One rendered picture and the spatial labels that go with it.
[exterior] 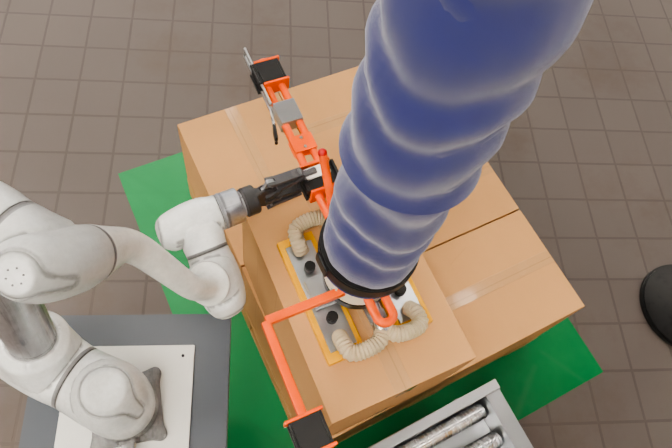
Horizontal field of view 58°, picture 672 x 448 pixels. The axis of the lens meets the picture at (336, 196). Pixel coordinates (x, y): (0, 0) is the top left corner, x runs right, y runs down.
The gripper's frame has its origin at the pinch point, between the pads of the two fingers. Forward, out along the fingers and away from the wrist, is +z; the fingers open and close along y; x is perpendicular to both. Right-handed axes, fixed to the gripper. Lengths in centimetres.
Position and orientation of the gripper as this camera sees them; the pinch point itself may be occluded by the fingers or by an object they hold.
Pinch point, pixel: (316, 175)
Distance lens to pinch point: 156.1
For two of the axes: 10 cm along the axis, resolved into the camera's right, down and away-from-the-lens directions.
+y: -1.1, 4.5, 8.8
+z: 8.9, -3.5, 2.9
